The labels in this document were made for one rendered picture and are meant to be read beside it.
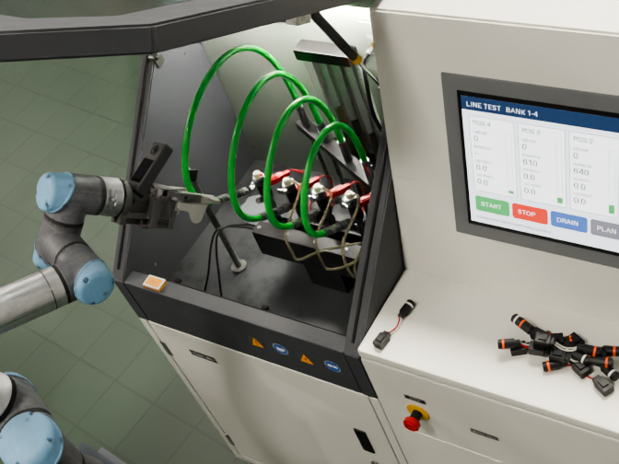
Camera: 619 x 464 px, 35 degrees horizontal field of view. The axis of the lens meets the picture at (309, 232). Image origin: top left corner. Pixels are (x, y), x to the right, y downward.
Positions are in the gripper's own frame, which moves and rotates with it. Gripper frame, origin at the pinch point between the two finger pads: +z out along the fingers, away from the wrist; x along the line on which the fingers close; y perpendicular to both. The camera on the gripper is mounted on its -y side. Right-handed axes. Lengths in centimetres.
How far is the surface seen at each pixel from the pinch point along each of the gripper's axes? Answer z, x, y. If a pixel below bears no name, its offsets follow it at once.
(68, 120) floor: 90, -255, 4
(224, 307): 14.0, -6.2, 25.7
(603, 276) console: 43, 67, -1
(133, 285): 5.0, -31.4, 27.2
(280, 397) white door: 37, -9, 49
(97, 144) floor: 92, -228, 11
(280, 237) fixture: 25.9, -5.7, 8.8
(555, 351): 38, 64, 14
